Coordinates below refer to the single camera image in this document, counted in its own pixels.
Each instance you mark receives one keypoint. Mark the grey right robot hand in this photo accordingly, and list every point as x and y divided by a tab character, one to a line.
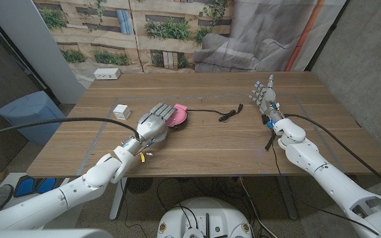
268	99

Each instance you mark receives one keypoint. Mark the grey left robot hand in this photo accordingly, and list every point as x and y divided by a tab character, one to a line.
150	125

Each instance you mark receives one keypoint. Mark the pink mini sandwich press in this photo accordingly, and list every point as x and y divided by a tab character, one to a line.
181	115

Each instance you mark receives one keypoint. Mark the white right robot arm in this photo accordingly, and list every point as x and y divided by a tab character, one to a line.
335	185

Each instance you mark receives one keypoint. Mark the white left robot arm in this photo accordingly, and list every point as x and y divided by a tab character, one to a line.
97	173

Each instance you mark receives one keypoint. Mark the small white block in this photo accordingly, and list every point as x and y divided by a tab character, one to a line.
121	111

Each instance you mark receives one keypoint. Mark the black round ribbed disc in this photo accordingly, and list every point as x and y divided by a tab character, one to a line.
139	185

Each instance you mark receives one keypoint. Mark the white power outlet box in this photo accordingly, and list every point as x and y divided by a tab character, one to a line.
107	73

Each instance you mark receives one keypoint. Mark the grey table leg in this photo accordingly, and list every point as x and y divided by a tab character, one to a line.
118	198
288	198

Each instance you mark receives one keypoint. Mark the black backdrop stand pole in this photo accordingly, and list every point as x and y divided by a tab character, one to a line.
325	36

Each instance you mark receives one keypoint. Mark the printed fabric backdrop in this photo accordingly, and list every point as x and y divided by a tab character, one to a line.
177	33

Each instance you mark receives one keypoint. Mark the white robot torso base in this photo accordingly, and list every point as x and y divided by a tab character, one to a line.
206	215

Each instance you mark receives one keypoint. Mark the blue plastic bin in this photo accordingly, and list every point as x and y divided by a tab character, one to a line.
31	109

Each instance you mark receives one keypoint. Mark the blue foot pedal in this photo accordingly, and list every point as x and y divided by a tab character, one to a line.
46	185
24	186

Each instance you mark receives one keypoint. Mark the white partition panel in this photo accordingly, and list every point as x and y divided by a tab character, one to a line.
28	33

